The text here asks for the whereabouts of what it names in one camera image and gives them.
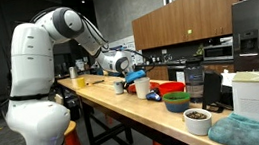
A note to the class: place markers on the blue bowl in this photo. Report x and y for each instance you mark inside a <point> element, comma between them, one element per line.
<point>177,107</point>

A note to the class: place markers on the black marker pen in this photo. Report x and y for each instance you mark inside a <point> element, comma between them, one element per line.
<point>96,82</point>

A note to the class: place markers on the silver microwave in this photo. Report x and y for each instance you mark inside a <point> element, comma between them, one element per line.
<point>217,52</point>

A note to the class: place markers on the tall white cup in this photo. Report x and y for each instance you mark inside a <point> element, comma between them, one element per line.
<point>142,88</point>

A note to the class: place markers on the black metal table frame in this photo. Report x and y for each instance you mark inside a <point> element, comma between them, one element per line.
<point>62,94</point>
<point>90,134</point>

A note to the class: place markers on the dark water bottle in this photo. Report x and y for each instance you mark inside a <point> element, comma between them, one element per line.
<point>194,82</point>

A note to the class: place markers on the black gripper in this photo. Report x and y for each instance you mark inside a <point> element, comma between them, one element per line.
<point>128,85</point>

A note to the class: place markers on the white ramekin with filling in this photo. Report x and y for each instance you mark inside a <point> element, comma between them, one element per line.
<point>198,125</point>

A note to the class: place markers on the silver canister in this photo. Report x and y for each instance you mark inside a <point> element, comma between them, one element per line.
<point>73,73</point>

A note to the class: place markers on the teal towel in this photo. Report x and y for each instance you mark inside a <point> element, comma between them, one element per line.
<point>241,133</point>

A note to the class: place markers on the green potted plant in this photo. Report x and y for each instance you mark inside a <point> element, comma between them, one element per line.
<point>199,49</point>

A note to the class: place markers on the green sticky note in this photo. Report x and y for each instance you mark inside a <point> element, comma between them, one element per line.
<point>189,31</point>

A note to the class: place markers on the yellow mug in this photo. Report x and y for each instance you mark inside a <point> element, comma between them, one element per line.
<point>81,83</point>

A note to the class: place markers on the blue wrist camera cover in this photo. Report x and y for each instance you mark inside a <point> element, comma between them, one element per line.
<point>135,76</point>

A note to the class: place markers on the black built-in oven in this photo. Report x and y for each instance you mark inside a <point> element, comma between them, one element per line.
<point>176,73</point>

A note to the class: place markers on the small dark blue toy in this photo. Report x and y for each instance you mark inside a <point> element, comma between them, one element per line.
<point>153,96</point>

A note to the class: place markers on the black stand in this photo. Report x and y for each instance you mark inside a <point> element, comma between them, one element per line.
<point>212,90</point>

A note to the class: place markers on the brown wall cabinets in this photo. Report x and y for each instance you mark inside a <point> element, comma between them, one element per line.
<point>196,16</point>

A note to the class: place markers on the red bowl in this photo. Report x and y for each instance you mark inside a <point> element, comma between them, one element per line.
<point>172,87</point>

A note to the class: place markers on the green bowl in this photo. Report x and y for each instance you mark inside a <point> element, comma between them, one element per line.
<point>175,97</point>

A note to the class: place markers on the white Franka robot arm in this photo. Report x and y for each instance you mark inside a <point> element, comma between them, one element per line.
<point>35,95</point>

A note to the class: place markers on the red plate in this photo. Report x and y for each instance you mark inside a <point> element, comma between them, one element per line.
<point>153,85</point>

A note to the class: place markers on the small white can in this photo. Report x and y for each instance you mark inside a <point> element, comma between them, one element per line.
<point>118,87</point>

